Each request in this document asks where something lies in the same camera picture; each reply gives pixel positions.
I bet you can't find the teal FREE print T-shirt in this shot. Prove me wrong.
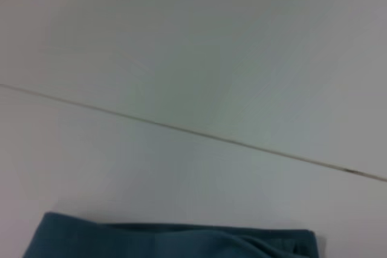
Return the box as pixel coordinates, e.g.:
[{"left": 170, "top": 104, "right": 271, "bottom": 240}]
[{"left": 21, "top": 211, "right": 318, "bottom": 258}]

